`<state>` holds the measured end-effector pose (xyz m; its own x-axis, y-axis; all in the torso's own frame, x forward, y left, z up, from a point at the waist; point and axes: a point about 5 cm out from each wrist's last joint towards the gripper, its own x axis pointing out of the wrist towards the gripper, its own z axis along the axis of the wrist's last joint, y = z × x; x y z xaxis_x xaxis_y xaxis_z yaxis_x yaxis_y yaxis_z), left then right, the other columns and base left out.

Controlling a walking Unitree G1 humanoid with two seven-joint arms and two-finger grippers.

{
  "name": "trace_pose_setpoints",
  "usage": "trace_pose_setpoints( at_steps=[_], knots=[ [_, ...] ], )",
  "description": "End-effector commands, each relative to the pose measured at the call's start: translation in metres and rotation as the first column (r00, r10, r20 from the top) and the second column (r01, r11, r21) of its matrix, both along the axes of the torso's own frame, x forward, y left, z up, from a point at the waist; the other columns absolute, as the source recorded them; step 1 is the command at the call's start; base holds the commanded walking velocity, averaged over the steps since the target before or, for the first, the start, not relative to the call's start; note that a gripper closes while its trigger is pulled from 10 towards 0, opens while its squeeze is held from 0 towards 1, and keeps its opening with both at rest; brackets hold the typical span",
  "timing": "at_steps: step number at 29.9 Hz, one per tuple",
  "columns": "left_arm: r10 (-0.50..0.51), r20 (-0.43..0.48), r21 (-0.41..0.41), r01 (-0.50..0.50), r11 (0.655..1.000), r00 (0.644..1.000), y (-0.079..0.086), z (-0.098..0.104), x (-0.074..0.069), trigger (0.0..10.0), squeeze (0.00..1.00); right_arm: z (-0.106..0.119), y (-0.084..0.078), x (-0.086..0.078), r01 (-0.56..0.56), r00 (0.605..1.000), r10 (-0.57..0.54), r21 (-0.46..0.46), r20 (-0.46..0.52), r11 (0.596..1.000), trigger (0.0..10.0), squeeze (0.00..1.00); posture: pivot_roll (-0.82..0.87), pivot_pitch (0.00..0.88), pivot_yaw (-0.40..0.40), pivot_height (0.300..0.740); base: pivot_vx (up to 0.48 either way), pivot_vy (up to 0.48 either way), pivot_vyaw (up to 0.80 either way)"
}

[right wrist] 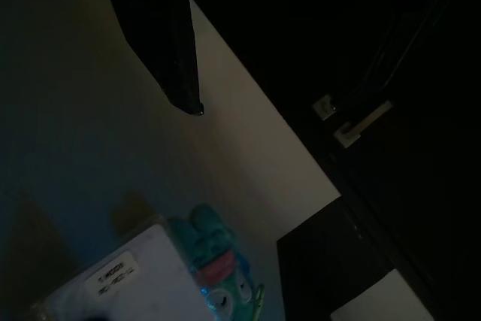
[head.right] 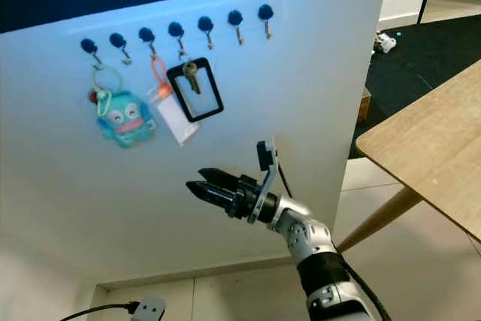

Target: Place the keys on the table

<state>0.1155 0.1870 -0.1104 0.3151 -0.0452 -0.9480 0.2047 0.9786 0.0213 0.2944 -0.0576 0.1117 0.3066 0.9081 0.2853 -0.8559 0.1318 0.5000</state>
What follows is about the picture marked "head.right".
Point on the dark blue knob metal hook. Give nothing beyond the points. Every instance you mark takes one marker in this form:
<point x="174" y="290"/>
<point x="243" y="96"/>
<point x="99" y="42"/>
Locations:
<point x="234" y="16"/>
<point x="175" y="28"/>
<point x="117" y="39"/>
<point x="146" y="34"/>
<point x="88" y="45"/>
<point x="264" y="11"/>
<point x="204" y="22"/>

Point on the orange loop clear card tag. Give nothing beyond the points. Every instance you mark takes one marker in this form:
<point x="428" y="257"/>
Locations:
<point x="175" y="120"/>

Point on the light wooden table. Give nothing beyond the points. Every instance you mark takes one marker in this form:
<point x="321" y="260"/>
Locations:
<point x="428" y="140"/>

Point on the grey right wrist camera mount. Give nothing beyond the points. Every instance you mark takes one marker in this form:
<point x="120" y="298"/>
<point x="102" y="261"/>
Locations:
<point x="271" y="180"/>

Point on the small cardboard box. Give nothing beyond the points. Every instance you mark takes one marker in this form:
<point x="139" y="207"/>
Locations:
<point x="365" y="103"/>

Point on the small white floor item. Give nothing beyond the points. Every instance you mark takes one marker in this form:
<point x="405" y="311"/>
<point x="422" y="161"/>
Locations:
<point x="385" y="41"/>

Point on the black floor rug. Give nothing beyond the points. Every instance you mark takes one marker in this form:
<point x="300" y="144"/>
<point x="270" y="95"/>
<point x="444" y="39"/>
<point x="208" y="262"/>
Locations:
<point x="421" y="58"/>

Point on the black frame badge holder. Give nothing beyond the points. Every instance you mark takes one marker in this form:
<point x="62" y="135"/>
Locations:
<point x="203" y="115"/>

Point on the metal key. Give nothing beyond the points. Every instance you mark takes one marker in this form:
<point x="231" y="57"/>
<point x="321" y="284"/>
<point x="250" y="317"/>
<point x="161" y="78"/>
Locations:
<point x="190" y="71"/>

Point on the wooden table leg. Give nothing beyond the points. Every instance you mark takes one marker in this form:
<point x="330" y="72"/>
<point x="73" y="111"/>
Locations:
<point x="379" y="220"/>

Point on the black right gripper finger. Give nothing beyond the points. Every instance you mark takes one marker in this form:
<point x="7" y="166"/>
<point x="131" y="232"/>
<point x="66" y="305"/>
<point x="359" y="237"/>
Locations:
<point x="219" y="176"/>
<point x="210" y="194"/>

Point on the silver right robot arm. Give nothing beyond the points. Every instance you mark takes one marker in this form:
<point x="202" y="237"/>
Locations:
<point x="310" y="240"/>

